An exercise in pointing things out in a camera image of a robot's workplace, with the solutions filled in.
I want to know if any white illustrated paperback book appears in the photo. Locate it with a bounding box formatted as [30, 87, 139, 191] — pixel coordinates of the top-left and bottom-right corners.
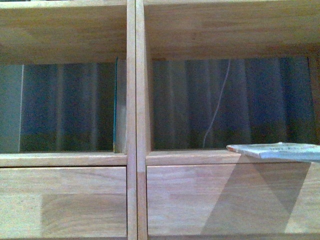
[226, 142, 320, 162]

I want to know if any right wooden shelf unit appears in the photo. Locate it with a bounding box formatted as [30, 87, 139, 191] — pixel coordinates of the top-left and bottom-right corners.
[135, 0, 320, 240]

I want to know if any wooden shelf unit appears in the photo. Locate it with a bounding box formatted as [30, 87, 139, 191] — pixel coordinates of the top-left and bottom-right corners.
[0, 0, 138, 240]
[135, 0, 320, 240]

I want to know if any left wooden shelf unit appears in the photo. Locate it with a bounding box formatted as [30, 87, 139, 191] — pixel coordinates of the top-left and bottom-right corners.
[0, 0, 138, 240]

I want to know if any teal-covered standing book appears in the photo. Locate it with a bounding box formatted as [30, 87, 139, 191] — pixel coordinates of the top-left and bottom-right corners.
[113, 58, 127, 153]

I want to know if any upper right wooden drawer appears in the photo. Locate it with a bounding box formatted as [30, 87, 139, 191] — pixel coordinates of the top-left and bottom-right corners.
[147, 163, 320, 237]

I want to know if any wooden drawer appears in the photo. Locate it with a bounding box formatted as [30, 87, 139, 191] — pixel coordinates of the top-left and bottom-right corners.
[0, 166, 128, 239]
[147, 163, 320, 237]

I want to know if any upper left wooden drawer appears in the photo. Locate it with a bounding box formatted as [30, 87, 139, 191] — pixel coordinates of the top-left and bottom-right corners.
[0, 166, 128, 239]

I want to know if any thin hanging cable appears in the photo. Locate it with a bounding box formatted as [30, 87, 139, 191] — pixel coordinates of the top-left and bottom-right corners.
[202, 59, 231, 150]

